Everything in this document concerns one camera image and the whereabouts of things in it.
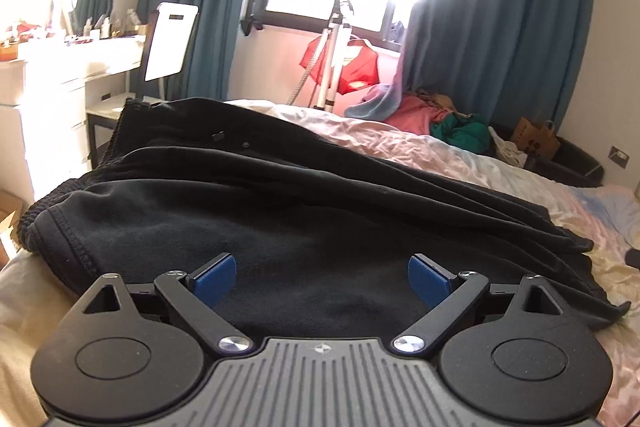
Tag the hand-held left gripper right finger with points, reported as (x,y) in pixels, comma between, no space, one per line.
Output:
(431,281)

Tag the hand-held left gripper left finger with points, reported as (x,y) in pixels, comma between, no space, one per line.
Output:
(215,279)

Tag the black pants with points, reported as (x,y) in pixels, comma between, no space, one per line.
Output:
(300,207)

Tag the bed with pastel sheet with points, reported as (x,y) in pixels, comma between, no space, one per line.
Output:
(500,172)

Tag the white cloth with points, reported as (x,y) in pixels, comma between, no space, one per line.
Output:
(510,152)

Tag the pink cloth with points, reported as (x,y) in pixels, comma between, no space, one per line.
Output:
(415,117)

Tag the brown paper bag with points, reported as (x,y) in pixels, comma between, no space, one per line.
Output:
(537,139)

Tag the beige cloth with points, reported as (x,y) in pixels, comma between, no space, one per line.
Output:
(442,102)

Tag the light blue cloth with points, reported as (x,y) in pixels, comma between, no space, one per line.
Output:
(375,104)

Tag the open cardboard box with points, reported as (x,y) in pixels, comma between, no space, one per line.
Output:
(7,217)

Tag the red garment on hanger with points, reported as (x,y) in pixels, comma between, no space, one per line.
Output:
(362,67)

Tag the white vanity dresser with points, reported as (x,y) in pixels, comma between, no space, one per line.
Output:
(50,107)

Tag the white garment steamer stand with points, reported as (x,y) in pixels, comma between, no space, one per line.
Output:
(334,57)

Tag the small dark object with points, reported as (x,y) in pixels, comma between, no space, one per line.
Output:
(397,32)

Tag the row of cosmetic bottles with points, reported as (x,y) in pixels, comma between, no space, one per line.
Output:
(90,27)

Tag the wall outlet with charger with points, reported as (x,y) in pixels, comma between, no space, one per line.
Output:
(619,155)

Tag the white chair with black frame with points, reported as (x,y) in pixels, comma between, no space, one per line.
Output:
(170,37)

